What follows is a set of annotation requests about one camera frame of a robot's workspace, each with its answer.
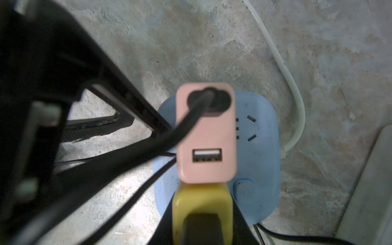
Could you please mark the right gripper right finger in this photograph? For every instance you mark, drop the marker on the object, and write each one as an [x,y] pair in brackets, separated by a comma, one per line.
[242,234]

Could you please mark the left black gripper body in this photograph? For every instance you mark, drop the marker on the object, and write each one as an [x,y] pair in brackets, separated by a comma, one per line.
[58,85]

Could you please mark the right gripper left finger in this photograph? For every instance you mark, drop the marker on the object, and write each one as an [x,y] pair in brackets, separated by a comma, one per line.
[163,235]

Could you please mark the yellow charger adapter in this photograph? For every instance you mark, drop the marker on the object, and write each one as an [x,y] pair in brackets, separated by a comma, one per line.
[203,199]

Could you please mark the light blue socket cube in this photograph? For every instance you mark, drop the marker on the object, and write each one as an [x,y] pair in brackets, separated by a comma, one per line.
[256,185]

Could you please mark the beige charger adapter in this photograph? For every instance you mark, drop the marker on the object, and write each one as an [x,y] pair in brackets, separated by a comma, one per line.
[208,153]

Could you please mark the white power strip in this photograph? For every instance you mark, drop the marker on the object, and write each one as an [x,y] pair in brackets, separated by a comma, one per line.
[368,217]

